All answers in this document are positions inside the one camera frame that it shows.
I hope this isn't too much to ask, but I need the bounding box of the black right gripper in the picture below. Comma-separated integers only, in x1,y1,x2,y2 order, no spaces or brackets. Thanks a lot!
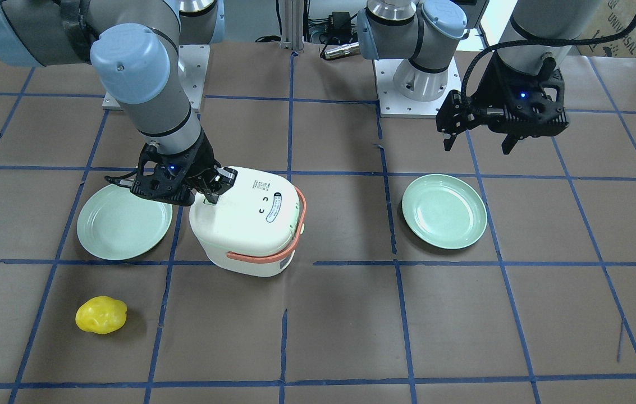
104,131,238,206

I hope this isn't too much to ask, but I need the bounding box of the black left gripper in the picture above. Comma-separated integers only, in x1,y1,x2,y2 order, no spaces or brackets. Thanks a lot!
436,54,570,155

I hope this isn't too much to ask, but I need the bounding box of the white rice cooker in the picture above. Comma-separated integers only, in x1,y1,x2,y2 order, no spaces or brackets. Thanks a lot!
189,166,307,278

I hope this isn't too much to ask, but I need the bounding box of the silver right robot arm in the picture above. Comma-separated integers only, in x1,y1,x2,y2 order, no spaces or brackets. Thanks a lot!
0,1,237,206

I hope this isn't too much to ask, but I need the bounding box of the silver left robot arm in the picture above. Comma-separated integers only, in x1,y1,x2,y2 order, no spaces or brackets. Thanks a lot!
356,1,600,154

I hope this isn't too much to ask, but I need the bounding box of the green plate far side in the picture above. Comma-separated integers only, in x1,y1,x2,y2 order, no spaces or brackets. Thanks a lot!
401,174,487,250

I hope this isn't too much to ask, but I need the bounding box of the green plate near potato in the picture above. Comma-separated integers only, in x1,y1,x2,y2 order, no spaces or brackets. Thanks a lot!
76,185,173,260

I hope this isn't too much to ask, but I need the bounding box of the yellow toy potato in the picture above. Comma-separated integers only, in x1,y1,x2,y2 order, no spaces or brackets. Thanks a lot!
75,296,127,335

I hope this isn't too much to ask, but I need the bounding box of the black power adapter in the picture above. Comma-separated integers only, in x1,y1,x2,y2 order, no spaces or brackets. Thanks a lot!
327,11,352,36

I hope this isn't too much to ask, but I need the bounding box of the cardboard box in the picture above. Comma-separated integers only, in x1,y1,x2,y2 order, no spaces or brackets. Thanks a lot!
576,0,636,59

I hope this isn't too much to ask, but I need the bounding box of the aluminium frame post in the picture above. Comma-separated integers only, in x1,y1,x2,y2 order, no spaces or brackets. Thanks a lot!
278,1,307,54

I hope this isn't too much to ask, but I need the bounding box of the black braided cable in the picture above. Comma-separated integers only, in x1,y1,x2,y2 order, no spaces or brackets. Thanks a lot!
460,0,636,107

